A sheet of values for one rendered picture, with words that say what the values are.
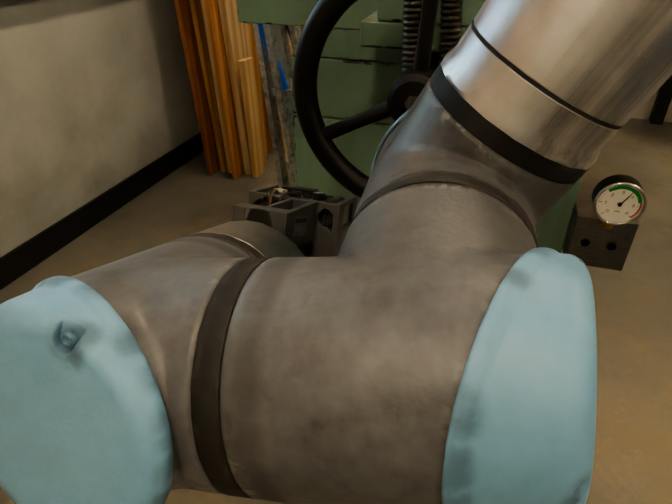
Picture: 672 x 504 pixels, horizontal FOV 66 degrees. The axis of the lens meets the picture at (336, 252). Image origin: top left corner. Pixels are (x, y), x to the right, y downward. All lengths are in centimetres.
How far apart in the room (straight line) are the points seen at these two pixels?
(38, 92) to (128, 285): 171
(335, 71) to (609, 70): 60
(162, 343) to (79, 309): 3
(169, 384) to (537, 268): 12
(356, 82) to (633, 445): 99
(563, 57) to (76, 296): 20
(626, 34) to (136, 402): 21
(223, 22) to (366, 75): 140
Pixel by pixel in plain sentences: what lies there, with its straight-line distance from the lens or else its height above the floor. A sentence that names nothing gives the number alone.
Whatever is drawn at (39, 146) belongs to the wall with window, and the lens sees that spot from 191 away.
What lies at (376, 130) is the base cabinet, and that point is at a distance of 82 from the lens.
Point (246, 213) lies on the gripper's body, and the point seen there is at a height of 83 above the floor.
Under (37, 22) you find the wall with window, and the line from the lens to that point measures 191.
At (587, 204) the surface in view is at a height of 62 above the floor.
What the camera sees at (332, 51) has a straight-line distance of 80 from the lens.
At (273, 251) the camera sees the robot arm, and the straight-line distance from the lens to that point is 28.
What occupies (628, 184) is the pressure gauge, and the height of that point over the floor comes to 69.
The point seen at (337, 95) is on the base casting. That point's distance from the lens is 82.
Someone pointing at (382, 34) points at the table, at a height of 86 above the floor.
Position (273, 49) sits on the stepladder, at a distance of 164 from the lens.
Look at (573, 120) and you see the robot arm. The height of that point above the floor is 91.
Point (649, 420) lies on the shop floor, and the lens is 145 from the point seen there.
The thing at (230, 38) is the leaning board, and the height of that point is 56.
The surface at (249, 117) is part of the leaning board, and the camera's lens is 219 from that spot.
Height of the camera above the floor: 99
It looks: 34 degrees down
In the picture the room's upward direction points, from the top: straight up
